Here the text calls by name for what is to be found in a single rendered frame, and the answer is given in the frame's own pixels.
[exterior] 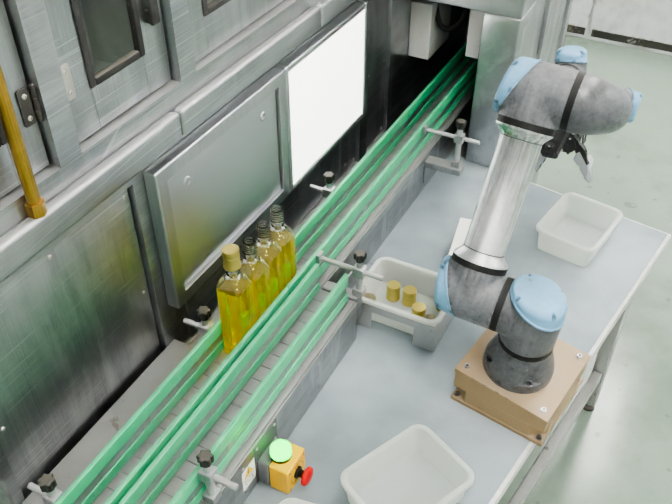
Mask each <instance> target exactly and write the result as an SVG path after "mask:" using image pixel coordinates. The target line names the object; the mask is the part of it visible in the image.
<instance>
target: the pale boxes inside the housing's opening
mask: <svg viewBox="0 0 672 504"><path fill-rule="evenodd" d="M437 6H438V3H436V2H431V1H426V0H412V2H411V17H410V33H409V48H408V55H409V56H413V57H417V58H422V59H426V60H428V59H429V58H430V57H431V56H432V55H433V54H434V53H435V52H436V51H437V49H438V48H439V47H440V46H441V45H442V44H443V43H444V42H445V41H446V40H447V39H448V36H449V32H445V31H442V30H441V29H440V28H439V27H438V25H437V22H436V19H435V17H436V10H437ZM439 12H440V17H441V20H442V23H443V24H444V25H445V26H450V16H451V5H446V4H441V3H439ZM483 15H484V12H482V11H477V10H471V9H470V17H469V26H468V35H467V43H466V52H465V56H467V57H472V58H476V59H478V54H479V46H480V38H481V30H482V23H483Z"/></svg>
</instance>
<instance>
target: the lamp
mask: <svg viewBox="0 0 672 504"><path fill-rule="evenodd" d="M270 458H271V460H272V461H273V462H274V463H277V464H284V463H287V462H288V461H289V460H290V459H291V458H292V447H291V444H290V443H289V442H288V441H286V440H284V439H278V440H276V441H274V442H273V443H272V444H271V446H270Z"/></svg>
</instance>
